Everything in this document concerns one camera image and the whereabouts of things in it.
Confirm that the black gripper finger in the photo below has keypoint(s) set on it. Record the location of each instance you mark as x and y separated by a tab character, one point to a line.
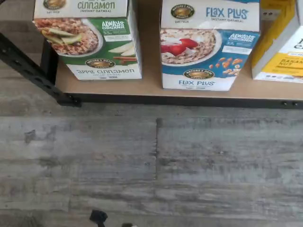
127	225
99	216

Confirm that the blue flax plus oatmeal box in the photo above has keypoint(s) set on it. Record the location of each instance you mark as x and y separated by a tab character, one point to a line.
206	54

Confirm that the green apple cinnamon oatmeal box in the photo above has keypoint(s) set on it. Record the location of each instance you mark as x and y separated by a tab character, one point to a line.
87	47

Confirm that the wooden shelf board with boxes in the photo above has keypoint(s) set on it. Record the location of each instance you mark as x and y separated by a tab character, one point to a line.
151	47

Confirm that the yellow purely elizabeth box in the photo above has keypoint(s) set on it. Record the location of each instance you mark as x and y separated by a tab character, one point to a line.
279	59

